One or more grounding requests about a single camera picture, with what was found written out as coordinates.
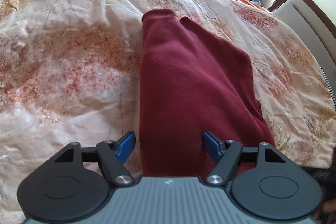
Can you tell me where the maroon red small garment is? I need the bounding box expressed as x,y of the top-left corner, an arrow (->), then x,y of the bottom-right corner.
139,10 -> 274,177

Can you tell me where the floral cream orange bedspread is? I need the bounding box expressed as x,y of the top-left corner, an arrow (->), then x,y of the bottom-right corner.
1,0 -> 335,223

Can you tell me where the wooden framed headboard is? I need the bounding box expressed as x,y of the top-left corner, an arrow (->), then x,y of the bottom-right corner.
268,0 -> 335,80

